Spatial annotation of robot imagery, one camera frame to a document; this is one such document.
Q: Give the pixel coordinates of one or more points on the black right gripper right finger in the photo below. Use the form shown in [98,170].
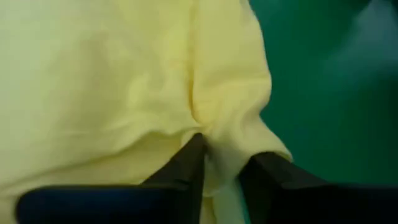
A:
[311,205]

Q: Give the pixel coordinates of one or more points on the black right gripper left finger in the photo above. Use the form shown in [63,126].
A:
[109,205]

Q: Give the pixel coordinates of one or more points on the yellow garment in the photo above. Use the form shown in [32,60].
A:
[93,93]

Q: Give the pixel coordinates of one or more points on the green table mat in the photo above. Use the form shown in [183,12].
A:
[311,124]

